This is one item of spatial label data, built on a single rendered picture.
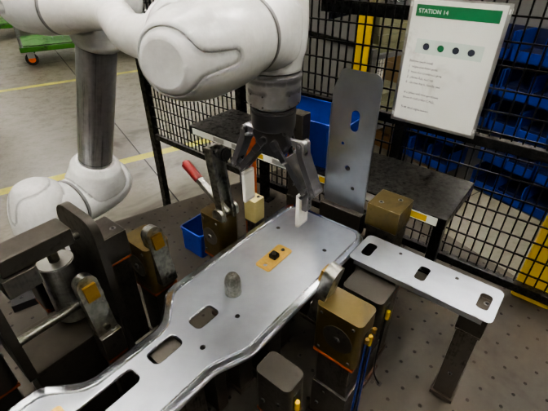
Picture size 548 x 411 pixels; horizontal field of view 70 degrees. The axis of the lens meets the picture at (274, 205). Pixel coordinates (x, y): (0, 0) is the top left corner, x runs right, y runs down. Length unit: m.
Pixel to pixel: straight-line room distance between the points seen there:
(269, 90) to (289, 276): 0.38
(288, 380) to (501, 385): 0.61
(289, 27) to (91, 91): 0.72
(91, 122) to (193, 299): 0.64
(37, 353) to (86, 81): 0.67
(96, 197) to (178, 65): 0.96
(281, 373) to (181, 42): 0.50
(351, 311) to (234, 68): 0.44
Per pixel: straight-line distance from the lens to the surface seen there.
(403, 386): 1.05
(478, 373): 1.13
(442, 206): 1.03
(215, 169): 0.82
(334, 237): 0.91
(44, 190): 1.28
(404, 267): 0.87
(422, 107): 1.14
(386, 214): 0.92
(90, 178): 1.32
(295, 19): 0.58
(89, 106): 1.19
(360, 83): 0.88
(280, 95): 0.61
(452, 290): 0.85
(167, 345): 0.73
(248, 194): 0.79
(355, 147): 0.93
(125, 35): 0.57
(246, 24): 0.48
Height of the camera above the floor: 1.56
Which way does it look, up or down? 34 degrees down
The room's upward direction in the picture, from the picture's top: straight up
